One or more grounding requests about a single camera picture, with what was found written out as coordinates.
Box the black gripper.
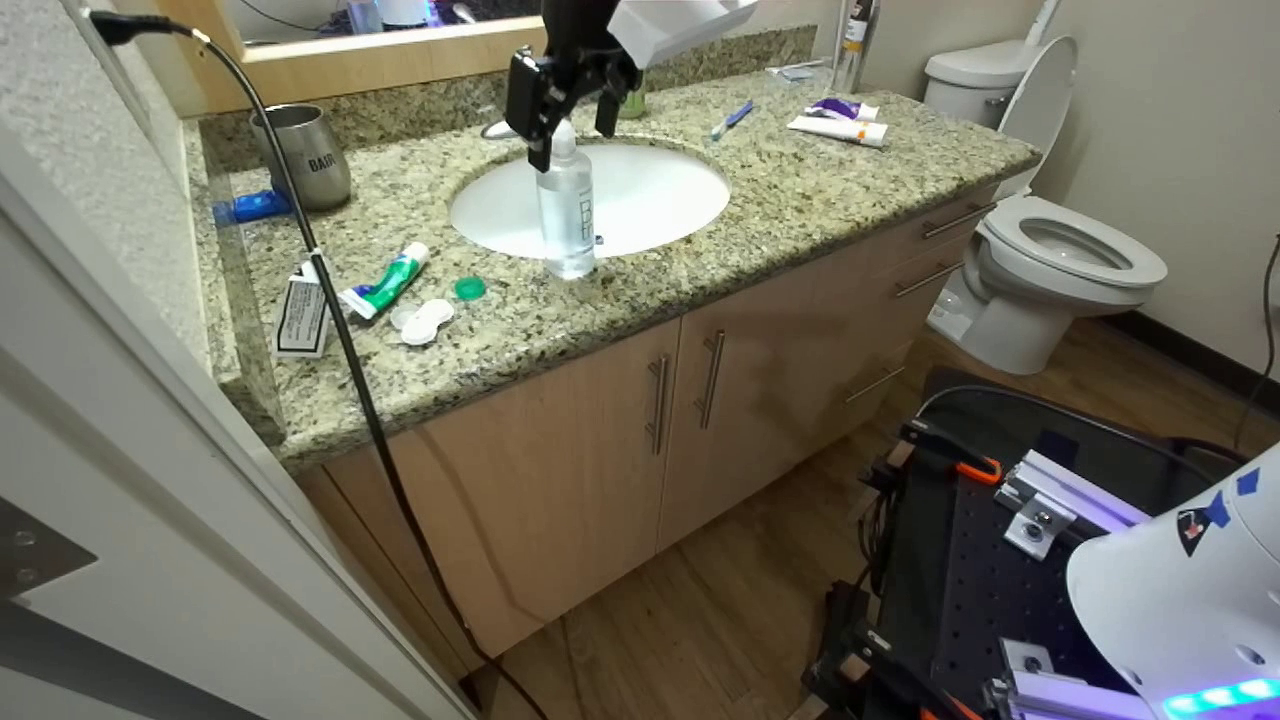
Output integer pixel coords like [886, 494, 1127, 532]
[500, 0, 642, 177]

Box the clear plastic bottle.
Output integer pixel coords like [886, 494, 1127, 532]
[530, 117, 600, 285]

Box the green soap pump bottle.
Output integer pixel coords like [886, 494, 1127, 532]
[612, 71, 652, 122]

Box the chrome sink faucet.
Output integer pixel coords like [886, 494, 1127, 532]
[476, 113, 534, 143]

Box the white oval sink basin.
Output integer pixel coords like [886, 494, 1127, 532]
[447, 134, 737, 262]

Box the blue toothbrush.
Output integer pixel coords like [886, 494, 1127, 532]
[707, 96, 760, 143]

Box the green white toothpaste tube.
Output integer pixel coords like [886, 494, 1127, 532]
[334, 239, 434, 328]

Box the white contact lens case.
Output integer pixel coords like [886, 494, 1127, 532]
[394, 295, 463, 353]

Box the white orange toothpaste tube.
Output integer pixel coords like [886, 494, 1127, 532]
[785, 113, 892, 150]

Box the purple white toothpaste tube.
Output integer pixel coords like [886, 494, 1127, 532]
[802, 93, 882, 128]

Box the grey metal cup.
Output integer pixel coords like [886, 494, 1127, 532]
[264, 103, 355, 214]

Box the light wood vanity cabinet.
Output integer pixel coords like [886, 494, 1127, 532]
[294, 177, 1003, 685]

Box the blue plastic case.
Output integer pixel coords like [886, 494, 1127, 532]
[210, 189, 294, 229]

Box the white toilet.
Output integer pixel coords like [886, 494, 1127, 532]
[920, 0, 1170, 381]

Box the black robot table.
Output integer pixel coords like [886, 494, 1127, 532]
[796, 371, 1280, 720]

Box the wood framed wall mirror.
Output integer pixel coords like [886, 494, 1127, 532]
[111, 0, 562, 121]

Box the metal cabinet door handle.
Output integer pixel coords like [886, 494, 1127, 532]
[642, 353, 675, 455]
[694, 323, 728, 431]

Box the long black cable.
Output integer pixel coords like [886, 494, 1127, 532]
[82, 7, 553, 720]

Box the orange handled clamp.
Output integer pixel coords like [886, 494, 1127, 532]
[912, 418, 1007, 491]

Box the white door frame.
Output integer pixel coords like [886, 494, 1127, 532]
[0, 133, 472, 720]

